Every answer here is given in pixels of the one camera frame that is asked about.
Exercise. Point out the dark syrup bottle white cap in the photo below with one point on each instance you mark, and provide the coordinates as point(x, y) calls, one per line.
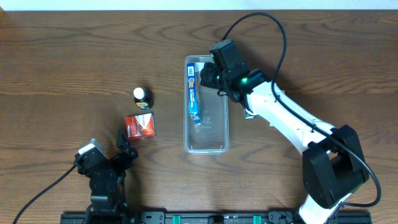
point(142, 98)

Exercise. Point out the long blue box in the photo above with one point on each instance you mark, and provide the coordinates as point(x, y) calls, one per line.
point(194, 105)

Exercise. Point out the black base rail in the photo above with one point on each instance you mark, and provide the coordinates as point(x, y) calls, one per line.
point(158, 217)

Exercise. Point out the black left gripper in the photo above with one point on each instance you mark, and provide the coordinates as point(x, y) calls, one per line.
point(121, 154)

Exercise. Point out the white and green box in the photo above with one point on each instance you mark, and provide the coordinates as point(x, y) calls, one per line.
point(270, 124)

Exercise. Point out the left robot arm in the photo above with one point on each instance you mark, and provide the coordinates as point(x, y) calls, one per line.
point(107, 181)

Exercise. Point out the red Panadol box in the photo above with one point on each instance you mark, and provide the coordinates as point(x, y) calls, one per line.
point(140, 126)

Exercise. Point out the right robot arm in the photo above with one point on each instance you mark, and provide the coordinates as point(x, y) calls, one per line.
point(332, 159)

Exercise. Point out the clear plastic container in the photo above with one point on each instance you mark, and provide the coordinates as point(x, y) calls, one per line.
point(211, 136)

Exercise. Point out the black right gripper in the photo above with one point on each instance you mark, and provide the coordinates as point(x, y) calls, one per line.
point(208, 76)

